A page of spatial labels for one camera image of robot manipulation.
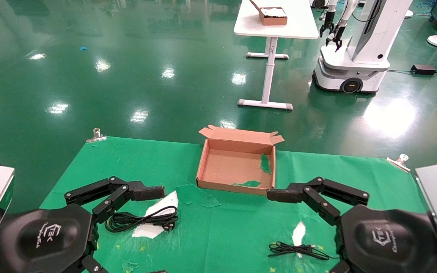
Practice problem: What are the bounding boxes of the white height-adjustable table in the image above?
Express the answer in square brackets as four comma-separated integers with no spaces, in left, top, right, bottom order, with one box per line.
[234,0,320,111]

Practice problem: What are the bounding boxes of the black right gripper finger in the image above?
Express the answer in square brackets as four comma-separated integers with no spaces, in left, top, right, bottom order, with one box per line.
[267,176,370,226]

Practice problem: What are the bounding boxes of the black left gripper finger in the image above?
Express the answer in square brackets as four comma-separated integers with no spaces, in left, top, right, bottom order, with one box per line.
[64,176,166,225]

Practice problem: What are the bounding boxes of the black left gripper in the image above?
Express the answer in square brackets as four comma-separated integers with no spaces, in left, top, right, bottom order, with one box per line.
[0,204,109,273]

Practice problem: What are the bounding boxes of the black background robot gripper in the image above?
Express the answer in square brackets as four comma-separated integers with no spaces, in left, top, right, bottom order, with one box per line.
[320,11,335,38]
[326,21,346,52]

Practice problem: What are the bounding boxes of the black power adapter brick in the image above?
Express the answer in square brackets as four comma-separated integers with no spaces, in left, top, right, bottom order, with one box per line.
[411,64,437,75]

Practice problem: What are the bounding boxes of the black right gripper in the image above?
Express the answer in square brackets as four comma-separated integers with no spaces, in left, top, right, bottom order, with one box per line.
[329,205,437,273]

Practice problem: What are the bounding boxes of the green table cloth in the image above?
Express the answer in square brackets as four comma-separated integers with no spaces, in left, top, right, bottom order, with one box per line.
[38,136,433,273]

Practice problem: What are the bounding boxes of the small brown filled box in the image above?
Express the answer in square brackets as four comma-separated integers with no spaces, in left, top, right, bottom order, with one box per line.
[249,0,288,26]

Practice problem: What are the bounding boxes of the thick black power cord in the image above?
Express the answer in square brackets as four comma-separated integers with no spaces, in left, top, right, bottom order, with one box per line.
[105,206,179,233]

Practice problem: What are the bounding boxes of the thin black usb cable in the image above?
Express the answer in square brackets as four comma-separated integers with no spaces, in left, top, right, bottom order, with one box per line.
[268,242,331,261]

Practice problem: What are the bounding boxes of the white wheeled background robot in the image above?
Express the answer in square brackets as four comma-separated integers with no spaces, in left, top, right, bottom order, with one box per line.
[313,0,415,94]

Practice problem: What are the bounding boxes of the silver table clamp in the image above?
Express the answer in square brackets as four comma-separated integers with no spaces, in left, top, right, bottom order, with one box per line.
[86,128,107,143]
[387,154,412,173]

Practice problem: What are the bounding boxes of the open brown cardboard box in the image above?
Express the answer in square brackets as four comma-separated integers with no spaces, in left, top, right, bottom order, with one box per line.
[196,125,285,196]

